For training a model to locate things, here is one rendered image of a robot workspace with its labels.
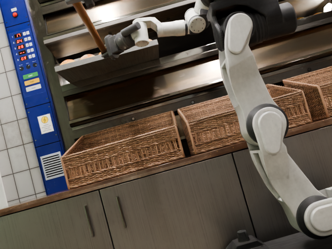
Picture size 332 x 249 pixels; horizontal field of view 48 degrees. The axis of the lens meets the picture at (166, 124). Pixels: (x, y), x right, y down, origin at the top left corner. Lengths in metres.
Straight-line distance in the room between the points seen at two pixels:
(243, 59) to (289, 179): 0.43
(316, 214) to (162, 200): 0.65
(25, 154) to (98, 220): 0.82
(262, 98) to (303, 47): 1.10
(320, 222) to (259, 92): 0.46
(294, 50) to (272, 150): 1.18
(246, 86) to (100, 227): 0.87
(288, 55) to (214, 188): 1.03
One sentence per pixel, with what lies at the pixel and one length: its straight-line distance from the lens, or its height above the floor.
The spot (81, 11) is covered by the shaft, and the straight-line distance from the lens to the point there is 1.41.
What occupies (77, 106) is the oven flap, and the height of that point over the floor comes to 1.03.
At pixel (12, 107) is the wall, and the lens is 2.42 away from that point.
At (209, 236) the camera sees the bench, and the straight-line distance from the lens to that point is 1.69.
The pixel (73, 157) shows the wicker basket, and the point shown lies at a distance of 1.76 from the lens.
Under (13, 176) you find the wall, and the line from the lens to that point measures 2.40.
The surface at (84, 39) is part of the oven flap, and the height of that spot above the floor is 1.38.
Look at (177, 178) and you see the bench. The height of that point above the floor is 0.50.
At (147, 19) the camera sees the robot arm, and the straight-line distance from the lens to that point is 1.80.
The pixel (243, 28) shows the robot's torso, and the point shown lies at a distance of 1.34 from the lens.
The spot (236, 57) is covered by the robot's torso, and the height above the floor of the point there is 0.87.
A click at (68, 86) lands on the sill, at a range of 2.32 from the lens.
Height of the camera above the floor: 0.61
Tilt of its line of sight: 5 degrees up
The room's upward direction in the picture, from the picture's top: 16 degrees counter-clockwise
